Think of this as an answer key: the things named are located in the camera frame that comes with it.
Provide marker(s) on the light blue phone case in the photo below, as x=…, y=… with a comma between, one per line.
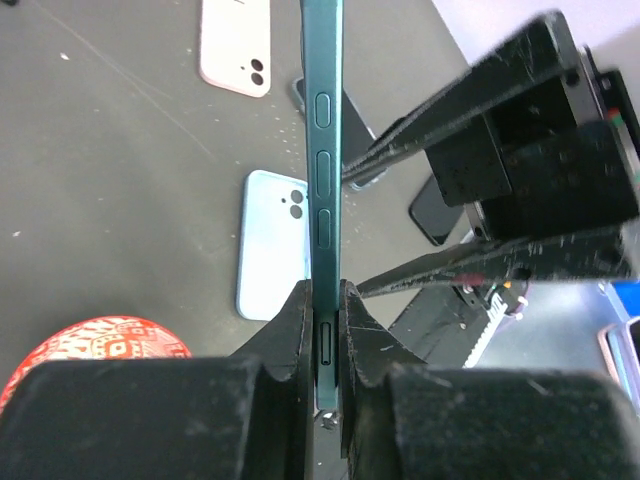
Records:
x=274, y=243

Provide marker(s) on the black phone case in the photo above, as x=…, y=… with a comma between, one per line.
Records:
x=434, y=218

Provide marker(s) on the teal phone face down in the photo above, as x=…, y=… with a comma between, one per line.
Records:
x=322, y=59

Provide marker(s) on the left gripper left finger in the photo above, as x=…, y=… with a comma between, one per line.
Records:
x=245, y=416

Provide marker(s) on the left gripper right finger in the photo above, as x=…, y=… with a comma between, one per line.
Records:
x=402, y=419

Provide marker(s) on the pink phone case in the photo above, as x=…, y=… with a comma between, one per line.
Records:
x=235, y=45

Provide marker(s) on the red patterned bowl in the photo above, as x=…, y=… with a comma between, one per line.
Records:
x=101, y=338

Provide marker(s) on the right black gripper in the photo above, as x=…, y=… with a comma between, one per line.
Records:
x=524, y=141

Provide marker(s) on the teal phone black screen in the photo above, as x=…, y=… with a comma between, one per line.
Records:
x=357, y=137

